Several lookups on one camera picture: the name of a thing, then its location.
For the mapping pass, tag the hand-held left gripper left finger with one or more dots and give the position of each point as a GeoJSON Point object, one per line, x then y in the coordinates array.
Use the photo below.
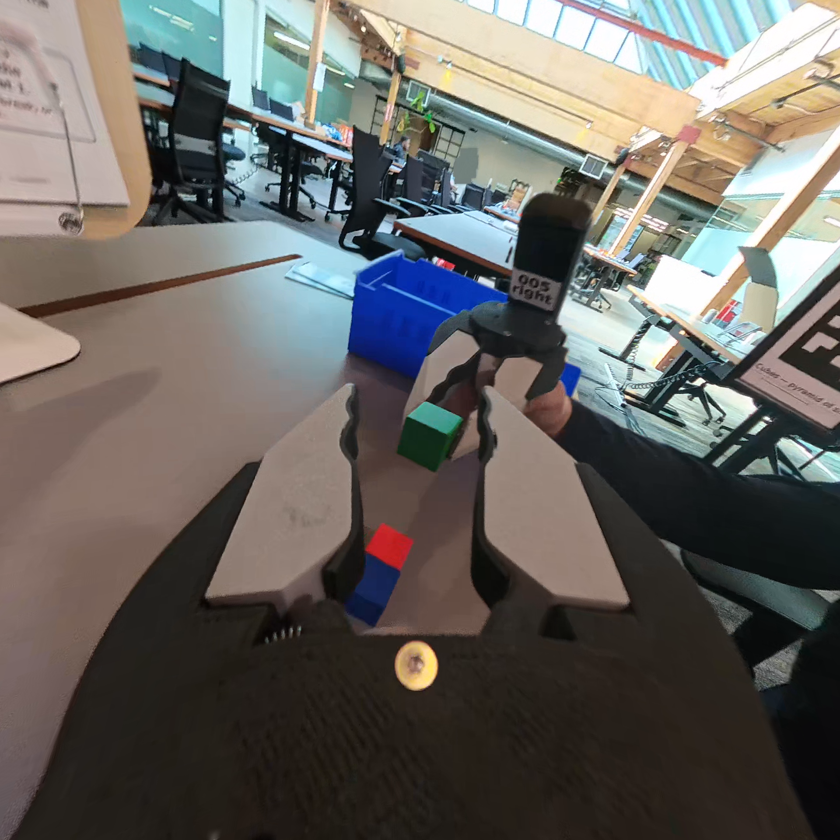
{"type": "Point", "coordinates": [289, 512]}

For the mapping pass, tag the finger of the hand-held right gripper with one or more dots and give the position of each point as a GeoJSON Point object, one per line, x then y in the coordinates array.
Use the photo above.
{"type": "Point", "coordinates": [518, 377]}
{"type": "Point", "coordinates": [441, 364]}

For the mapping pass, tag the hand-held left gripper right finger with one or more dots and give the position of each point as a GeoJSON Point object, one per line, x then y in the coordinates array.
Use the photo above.
{"type": "Point", "coordinates": [551, 525]}

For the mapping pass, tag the green cube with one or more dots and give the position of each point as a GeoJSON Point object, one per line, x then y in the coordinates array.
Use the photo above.
{"type": "Point", "coordinates": [426, 436]}

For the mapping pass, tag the red cube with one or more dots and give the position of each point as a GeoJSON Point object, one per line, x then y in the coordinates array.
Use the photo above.
{"type": "Point", "coordinates": [388, 546]}

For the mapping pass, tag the blue cube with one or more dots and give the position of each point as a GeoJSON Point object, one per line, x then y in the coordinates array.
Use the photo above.
{"type": "Point", "coordinates": [375, 587]}

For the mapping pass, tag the person's right forearm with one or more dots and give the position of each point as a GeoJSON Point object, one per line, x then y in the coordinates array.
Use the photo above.
{"type": "Point", "coordinates": [689, 499]}

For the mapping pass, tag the grey background desk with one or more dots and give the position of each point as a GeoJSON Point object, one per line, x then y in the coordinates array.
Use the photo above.
{"type": "Point", "coordinates": [459, 236]}

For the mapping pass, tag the wooden background desk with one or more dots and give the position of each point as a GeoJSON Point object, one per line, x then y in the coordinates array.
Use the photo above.
{"type": "Point", "coordinates": [682, 328]}

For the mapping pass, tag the long background desk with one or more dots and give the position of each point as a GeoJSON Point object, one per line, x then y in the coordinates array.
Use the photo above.
{"type": "Point", "coordinates": [295, 134]}

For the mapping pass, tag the person's right hand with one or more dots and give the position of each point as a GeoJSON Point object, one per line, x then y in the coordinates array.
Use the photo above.
{"type": "Point", "coordinates": [551, 410]}

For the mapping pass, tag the blue plastic bin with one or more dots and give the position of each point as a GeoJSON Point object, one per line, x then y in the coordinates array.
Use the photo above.
{"type": "Point", "coordinates": [387, 328]}

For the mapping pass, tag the white paper leaflet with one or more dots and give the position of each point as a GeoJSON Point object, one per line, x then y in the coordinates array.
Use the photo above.
{"type": "Point", "coordinates": [321, 279]}

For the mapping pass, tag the black office chair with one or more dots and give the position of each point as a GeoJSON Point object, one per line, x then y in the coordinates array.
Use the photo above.
{"type": "Point", "coordinates": [367, 197]}
{"type": "Point", "coordinates": [197, 138]}

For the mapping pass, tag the grey seat office chair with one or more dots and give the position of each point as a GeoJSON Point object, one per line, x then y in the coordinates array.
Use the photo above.
{"type": "Point", "coordinates": [754, 590]}

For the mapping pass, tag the white tag sign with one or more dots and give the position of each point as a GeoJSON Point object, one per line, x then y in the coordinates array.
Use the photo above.
{"type": "Point", "coordinates": [807, 367]}

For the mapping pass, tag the person's leg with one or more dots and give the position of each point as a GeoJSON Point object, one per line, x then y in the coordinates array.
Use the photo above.
{"type": "Point", "coordinates": [814, 735]}

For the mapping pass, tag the instruction sheet on wooden stand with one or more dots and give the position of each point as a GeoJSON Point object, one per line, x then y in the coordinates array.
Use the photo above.
{"type": "Point", "coordinates": [134, 164]}

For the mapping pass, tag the white instruction sheet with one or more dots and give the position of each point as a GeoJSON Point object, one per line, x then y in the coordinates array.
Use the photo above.
{"type": "Point", "coordinates": [39, 144]}

